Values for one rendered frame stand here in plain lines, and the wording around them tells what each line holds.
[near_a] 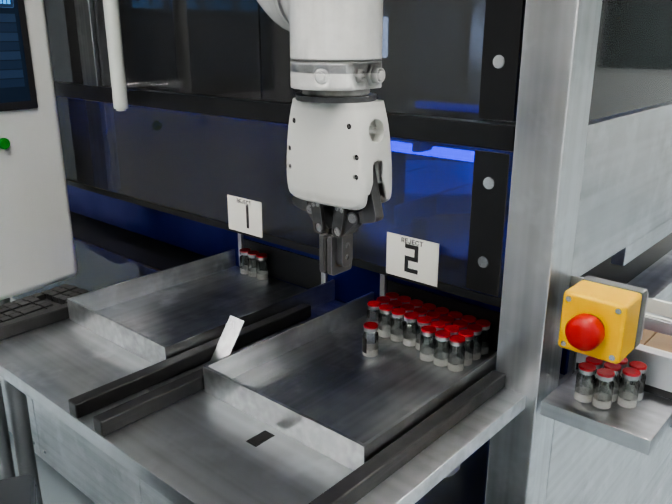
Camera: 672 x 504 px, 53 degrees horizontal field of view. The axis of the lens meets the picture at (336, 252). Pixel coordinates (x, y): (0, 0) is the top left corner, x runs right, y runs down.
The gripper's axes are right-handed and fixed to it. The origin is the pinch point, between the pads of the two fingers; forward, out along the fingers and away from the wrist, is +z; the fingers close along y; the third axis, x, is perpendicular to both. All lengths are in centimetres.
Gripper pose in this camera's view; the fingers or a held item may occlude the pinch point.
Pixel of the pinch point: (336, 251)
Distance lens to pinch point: 67.4
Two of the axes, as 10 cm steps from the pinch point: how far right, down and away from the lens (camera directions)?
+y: -7.6, -2.0, 6.2
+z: 0.0, 9.5, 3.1
